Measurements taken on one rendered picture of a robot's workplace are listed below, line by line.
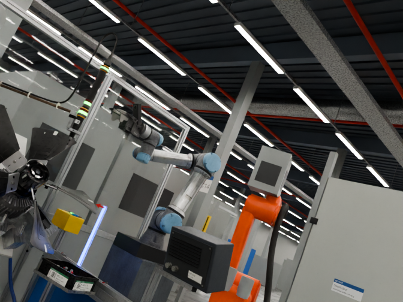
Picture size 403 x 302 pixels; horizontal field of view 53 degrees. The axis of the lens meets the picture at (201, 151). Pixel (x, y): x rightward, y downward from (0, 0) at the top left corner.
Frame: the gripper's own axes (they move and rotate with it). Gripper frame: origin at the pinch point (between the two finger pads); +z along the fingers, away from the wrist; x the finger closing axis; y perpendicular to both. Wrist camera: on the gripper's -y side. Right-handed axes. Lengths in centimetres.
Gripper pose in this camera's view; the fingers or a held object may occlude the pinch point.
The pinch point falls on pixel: (114, 108)
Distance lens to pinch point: 212.5
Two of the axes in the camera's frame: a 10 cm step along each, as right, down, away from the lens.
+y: -3.8, 9.0, -2.0
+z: -6.0, -4.0, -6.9
